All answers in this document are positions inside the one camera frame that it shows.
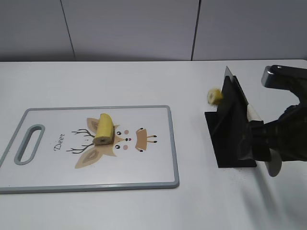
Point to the large yellow banana piece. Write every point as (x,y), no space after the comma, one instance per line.
(105,130)

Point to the white deer cutting board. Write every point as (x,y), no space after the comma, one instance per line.
(52,150)

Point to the black knife stand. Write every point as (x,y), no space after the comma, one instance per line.
(227,124)

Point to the small cut banana slice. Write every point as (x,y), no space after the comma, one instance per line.
(214,96)

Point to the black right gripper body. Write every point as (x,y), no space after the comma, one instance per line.
(288,134)

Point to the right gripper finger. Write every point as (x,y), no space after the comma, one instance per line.
(252,145)
(286,78)

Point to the white handled kitchen knife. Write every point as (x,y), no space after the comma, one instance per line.
(273,166)

